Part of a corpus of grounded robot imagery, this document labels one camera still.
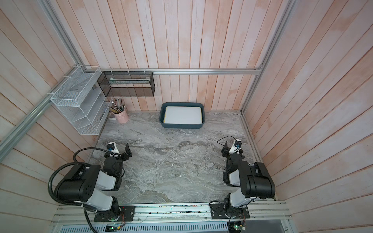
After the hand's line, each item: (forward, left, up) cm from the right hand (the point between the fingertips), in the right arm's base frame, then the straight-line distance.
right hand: (232, 141), depth 90 cm
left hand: (-4, +70, 0) cm, 70 cm away
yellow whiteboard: (+29, +32, -6) cm, 44 cm away
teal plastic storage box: (+19, +24, -7) cm, 31 cm away
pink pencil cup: (+22, +79, -2) cm, 82 cm away
